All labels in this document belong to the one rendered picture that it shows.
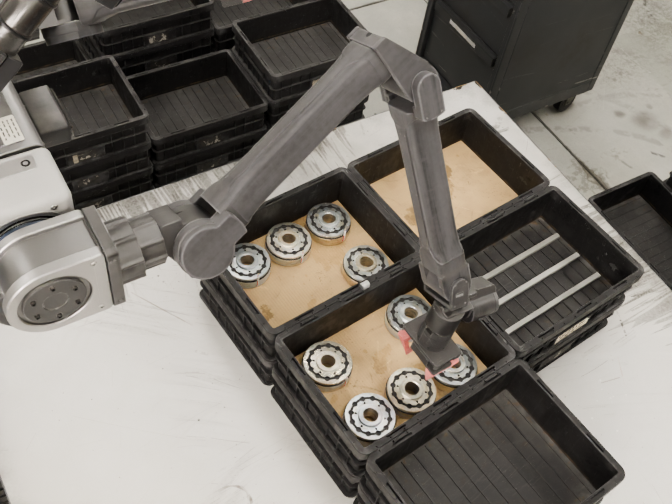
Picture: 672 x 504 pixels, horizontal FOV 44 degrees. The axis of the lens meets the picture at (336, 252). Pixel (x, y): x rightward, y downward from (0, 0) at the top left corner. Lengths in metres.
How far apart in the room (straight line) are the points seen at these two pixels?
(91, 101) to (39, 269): 1.72
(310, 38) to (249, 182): 1.88
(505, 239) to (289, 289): 0.54
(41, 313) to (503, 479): 0.98
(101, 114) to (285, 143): 1.60
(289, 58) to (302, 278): 1.19
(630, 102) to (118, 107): 2.22
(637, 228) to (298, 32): 1.33
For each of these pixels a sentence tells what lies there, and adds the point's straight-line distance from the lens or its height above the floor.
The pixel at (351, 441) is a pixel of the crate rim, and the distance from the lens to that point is 1.58.
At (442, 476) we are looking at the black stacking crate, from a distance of 1.69.
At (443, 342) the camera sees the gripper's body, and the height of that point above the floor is 1.09.
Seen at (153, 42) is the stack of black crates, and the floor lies 0.50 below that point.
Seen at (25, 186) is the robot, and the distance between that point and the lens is 1.12.
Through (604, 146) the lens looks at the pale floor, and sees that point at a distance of 3.65.
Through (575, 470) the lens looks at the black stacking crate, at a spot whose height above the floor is 0.83.
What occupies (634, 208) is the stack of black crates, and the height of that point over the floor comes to 0.27.
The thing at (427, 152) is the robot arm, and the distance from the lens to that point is 1.28.
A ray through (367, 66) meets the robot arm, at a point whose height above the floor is 1.60.
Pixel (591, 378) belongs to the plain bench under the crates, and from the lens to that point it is 2.06.
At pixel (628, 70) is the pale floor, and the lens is 4.08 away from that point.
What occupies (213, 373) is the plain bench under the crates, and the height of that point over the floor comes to 0.70.
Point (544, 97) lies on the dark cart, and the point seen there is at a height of 0.19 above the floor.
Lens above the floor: 2.35
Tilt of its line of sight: 52 degrees down
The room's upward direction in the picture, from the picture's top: 11 degrees clockwise
